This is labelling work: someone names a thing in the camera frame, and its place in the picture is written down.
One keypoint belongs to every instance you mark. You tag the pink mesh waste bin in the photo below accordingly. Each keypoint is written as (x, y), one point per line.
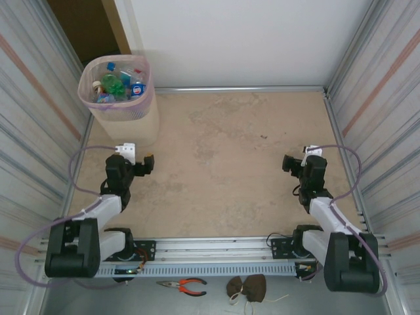
(131, 128)

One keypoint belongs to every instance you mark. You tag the colourful-label clear bottle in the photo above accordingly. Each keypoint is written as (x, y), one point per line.
(105, 97)

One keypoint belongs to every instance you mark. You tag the large Pepsi bottle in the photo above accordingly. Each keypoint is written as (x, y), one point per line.
(138, 89)

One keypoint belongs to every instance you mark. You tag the green bottle yellow cap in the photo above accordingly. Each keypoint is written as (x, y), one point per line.
(113, 86)

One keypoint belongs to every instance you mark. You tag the brown chocolate drink bottle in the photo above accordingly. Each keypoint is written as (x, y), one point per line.
(96, 85)

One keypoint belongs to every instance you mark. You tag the striped-label bottle blue cap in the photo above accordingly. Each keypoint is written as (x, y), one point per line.
(129, 73)

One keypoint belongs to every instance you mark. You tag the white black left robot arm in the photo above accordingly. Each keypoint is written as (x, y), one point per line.
(105, 206)

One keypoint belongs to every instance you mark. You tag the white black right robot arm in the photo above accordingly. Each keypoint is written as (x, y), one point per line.
(325, 213)

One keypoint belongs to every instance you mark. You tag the brown cloth pouch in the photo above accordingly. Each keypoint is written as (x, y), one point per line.
(252, 288)

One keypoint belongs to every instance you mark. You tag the brown wooden door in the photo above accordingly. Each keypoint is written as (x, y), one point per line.
(82, 26)

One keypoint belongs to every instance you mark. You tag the aluminium side frame rail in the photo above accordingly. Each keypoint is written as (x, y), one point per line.
(327, 98)
(88, 134)

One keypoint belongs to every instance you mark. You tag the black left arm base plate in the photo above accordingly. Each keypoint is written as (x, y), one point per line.
(147, 249)

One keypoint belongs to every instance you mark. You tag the aluminium frame crossbar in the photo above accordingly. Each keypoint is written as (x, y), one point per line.
(246, 89)

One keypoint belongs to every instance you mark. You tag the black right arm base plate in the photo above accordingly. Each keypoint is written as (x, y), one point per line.
(282, 249)

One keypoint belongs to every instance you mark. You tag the aluminium mounting rail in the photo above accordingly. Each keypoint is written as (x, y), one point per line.
(213, 249)

